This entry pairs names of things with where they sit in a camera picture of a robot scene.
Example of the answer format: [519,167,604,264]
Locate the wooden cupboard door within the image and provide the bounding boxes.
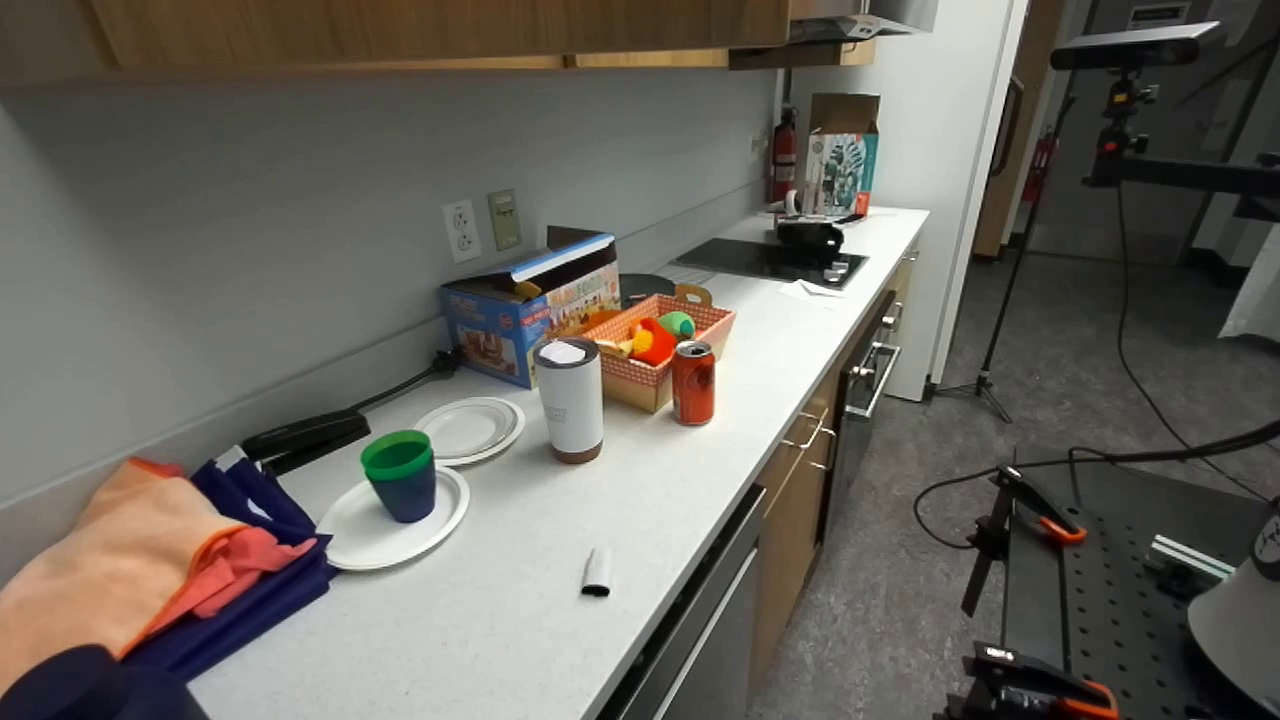
[89,0,567,67]

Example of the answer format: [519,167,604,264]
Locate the orange toy bin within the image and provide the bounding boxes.
[590,297,732,411]

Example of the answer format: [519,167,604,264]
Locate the red soda can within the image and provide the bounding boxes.
[673,339,718,422]

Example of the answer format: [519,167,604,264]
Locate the green ball toy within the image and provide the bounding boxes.
[659,311,697,339]

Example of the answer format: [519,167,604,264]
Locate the white cylindrical tumbler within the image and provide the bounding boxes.
[538,339,604,465]

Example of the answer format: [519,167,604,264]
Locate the dark bowl behind bin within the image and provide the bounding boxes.
[620,270,677,307]

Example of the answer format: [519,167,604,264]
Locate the black induction cooktop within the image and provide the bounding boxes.
[685,238,860,287]

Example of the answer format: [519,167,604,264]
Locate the blue cardboard box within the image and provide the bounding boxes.
[441,230,620,387]

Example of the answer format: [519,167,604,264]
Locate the white plate rear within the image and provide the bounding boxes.
[415,396,524,469]

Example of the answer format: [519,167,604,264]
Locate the black pot on cooktop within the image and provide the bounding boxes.
[777,220,845,264]

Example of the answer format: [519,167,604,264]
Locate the wooden lower cabinets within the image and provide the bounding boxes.
[749,252,921,696]

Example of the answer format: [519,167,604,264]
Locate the small black white marker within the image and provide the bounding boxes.
[581,548,614,599]

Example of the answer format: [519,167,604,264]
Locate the red fire extinguisher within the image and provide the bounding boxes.
[763,106,799,205]

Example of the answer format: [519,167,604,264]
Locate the blue cup green rim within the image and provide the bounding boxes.
[362,428,436,522]

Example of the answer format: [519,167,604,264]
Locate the stainless dishwasher front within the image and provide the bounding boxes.
[598,482,763,720]

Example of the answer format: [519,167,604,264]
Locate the white plate under cup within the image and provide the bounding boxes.
[322,469,472,573]

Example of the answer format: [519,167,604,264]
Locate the black stapler tool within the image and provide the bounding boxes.
[246,409,367,473]

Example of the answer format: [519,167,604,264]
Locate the orange black clamp upper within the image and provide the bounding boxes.
[961,465,1088,617]

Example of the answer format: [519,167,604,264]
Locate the orange black clamp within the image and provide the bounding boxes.
[933,644,1122,720]
[961,465,1088,617]

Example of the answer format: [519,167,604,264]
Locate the range hood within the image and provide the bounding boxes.
[727,0,941,67]

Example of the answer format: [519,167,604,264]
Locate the orange black clamp lower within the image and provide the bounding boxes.
[933,644,1122,720]

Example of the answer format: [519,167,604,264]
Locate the orange cloth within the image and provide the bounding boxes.
[0,457,322,696]

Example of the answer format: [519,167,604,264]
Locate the black perforated robot table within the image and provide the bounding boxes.
[1001,465,1272,720]

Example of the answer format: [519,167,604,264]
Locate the wooden upper cabinet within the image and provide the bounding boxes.
[0,0,877,86]

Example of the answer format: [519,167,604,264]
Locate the beige wall switch plate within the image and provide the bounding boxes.
[488,189,519,252]

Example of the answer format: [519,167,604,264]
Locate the white wall outlet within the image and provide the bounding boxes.
[445,201,481,264]

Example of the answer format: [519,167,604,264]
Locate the black oven with handle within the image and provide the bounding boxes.
[824,291,901,529]

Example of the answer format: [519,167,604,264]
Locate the black floor cable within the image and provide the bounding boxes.
[914,185,1280,552]

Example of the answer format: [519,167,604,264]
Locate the black camera on tripod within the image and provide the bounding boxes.
[935,18,1280,422]

